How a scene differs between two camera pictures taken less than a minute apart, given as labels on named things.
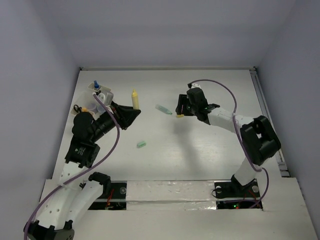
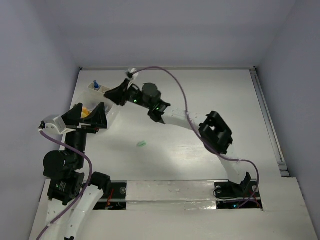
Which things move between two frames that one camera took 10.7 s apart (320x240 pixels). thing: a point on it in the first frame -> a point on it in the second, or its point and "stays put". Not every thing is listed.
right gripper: (182, 100) -> (120, 94)
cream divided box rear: (106, 91) stays put
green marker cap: (141, 144) stays put
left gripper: (124, 115) -> (97, 117)
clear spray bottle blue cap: (96, 85) stays put
